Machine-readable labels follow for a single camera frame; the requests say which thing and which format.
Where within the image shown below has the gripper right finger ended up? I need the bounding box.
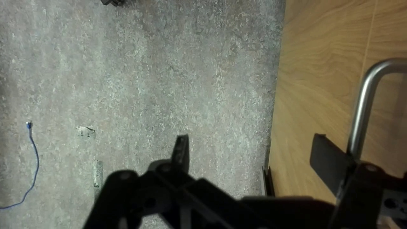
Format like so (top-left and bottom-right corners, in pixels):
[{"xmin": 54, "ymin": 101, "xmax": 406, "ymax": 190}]
[{"xmin": 310, "ymin": 133, "xmax": 407, "ymax": 229}]

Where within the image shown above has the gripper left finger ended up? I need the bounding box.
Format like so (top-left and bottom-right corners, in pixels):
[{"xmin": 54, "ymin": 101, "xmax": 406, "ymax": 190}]
[{"xmin": 82, "ymin": 134, "xmax": 243, "ymax": 229}]

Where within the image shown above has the wooden drawer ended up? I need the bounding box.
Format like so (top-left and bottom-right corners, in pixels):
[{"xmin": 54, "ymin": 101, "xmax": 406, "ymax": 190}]
[{"xmin": 269, "ymin": 0, "xmax": 407, "ymax": 205}]

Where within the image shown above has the blue cable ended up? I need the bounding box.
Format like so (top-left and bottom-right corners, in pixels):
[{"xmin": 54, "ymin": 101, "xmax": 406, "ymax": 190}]
[{"xmin": 0, "ymin": 121, "xmax": 40, "ymax": 210}]

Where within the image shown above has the wooden cabinet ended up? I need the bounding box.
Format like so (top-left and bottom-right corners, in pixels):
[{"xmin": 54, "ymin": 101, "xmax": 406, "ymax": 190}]
[{"xmin": 262, "ymin": 0, "xmax": 407, "ymax": 229}]

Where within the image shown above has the silver drawer handle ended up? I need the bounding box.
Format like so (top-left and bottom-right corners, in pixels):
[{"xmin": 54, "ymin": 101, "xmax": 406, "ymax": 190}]
[{"xmin": 346, "ymin": 58, "xmax": 407, "ymax": 161}]

